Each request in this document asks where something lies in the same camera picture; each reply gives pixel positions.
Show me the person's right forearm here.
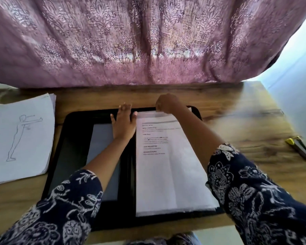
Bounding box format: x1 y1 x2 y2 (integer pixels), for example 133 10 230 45
173 107 227 169

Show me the person's left hand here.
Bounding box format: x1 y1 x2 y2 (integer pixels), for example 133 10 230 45
109 102 139 143

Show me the person's left forearm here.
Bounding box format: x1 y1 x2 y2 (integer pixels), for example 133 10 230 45
84 135 131 192

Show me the stack of printed papers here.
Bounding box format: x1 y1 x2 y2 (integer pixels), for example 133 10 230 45
135 110 220 218

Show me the body figure paper stack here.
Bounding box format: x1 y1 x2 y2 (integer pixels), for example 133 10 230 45
0 92 57 188

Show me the person's right hand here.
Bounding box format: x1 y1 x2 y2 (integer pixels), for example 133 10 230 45
154 93 187 117

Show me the pink patterned curtain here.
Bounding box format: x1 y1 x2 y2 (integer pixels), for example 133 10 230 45
0 0 306 89

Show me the silver yellow black stapler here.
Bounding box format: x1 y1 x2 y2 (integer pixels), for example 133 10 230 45
285 135 306 167

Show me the black folder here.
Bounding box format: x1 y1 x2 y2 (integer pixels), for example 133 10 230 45
40 105 226 232

